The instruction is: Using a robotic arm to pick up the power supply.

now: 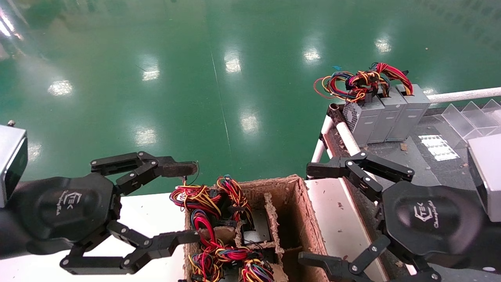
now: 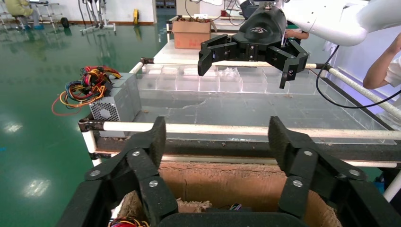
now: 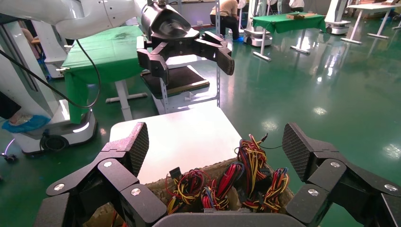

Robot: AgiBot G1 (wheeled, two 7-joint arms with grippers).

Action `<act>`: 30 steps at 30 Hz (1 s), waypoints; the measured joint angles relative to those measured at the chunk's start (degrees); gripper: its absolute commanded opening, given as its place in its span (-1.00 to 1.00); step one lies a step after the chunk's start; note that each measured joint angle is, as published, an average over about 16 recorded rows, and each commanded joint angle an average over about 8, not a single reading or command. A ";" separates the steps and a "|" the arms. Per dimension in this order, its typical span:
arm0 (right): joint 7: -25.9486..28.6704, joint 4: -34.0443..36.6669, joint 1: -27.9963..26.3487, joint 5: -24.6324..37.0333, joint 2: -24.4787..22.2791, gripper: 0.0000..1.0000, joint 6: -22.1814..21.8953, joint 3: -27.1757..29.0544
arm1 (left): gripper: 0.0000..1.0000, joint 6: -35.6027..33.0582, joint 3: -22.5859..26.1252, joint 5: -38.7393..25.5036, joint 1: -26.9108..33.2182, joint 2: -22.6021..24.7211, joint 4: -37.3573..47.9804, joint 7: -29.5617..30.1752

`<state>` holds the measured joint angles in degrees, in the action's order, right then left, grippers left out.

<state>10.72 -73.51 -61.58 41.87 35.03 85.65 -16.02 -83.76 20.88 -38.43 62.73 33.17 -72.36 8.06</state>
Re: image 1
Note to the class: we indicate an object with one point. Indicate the long white rail pipe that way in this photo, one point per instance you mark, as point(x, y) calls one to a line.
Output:
point(348, 139)

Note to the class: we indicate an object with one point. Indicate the white horizontal pipe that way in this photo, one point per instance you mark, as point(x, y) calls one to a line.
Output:
point(465, 95)

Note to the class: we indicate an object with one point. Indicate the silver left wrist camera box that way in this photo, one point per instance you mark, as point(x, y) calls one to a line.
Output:
point(9, 164)

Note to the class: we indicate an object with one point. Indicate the brown cardboard scrap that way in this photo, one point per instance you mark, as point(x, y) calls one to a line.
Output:
point(404, 147)

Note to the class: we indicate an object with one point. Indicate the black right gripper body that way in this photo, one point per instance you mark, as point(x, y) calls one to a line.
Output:
point(430, 219)

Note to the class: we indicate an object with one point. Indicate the white label sticker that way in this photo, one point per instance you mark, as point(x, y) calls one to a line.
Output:
point(438, 148)

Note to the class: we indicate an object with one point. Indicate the grey power supply unit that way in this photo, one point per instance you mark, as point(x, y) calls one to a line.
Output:
point(387, 121)
point(366, 121)
point(411, 117)

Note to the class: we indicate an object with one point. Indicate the silver boxed power supply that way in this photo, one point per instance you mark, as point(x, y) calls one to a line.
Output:
point(258, 225)

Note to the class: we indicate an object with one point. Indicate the white pipe leg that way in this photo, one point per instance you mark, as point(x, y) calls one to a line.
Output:
point(323, 137)

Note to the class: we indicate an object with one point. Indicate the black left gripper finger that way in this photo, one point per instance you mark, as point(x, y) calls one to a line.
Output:
point(176, 168)
point(168, 241)

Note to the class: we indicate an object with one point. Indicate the brown cardboard divider box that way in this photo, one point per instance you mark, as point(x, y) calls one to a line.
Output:
point(301, 219)

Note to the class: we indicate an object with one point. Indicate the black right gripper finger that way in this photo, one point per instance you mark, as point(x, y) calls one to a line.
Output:
point(332, 266)
point(328, 169)

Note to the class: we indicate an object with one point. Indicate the clear acrylic divider tray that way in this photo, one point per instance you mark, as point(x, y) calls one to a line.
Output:
point(465, 117)

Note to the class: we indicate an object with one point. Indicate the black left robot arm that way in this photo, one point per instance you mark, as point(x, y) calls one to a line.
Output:
point(9, 235)

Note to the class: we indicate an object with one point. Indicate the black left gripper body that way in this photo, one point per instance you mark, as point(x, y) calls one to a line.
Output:
point(66, 207)

